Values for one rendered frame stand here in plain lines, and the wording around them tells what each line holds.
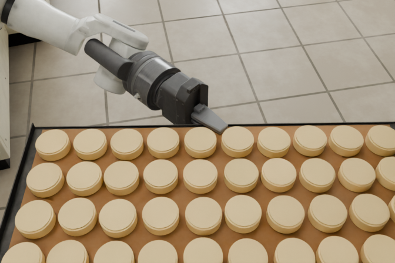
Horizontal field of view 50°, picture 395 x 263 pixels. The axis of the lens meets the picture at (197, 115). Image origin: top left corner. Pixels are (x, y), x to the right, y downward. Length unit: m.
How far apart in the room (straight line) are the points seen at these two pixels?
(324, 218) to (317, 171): 0.07
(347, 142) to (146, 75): 0.34
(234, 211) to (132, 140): 0.19
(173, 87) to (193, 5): 1.54
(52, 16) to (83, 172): 0.30
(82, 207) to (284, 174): 0.29
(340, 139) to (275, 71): 1.20
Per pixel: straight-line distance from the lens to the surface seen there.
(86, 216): 0.60
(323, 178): 0.64
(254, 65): 1.87
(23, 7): 0.81
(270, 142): 0.66
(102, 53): 0.77
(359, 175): 0.66
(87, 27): 0.79
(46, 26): 0.80
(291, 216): 0.60
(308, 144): 0.67
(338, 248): 0.59
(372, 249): 0.60
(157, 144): 0.65
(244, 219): 0.58
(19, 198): 0.67
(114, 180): 0.62
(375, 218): 0.63
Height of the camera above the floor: 1.25
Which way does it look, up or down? 49 degrees down
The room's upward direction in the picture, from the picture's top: straight up
